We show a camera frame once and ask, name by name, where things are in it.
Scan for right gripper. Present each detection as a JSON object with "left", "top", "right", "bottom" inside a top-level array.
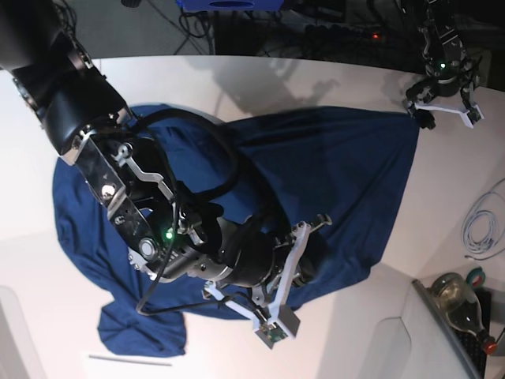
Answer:
[{"left": 193, "top": 218, "right": 302, "bottom": 289}]

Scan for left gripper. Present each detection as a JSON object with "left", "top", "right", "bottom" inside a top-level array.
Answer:
[{"left": 405, "top": 77, "right": 478, "bottom": 105}]

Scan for dark blue t-shirt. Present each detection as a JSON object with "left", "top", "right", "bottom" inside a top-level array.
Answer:
[{"left": 52, "top": 107, "right": 419, "bottom": 358}]

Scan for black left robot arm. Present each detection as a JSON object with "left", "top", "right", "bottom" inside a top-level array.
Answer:
[{"left": 400, "top": 1, "right": 484, "bottom": 129}]

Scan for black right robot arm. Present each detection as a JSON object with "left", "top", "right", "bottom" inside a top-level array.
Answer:
[{"left": 1, "top": 1, "right": 312, "bottom": 322}]

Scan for green tape roll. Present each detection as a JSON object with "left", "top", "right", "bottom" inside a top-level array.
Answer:
[{"left": 466, "top": 267, "right": 486, "bottom": 290}]

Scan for clear plastic bottle red cap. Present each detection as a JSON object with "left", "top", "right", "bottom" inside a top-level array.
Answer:
[{"left": 430, "top": 272, "right": 497, "bottom": 355}]

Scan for blue box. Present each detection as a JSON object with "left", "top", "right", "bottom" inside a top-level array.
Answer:
[{"left": 176, "top": 0, "right": 284, "bottom": 12}]

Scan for coiled light grey cable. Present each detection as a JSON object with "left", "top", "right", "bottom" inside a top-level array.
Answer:
[{"left": 462, "top": 188, "right": 505, "bottom": 261}]

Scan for black cables on floor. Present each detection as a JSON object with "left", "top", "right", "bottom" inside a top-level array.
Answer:
[{"left": 173, "top": 7, "right": 216, "bottom": 55}]

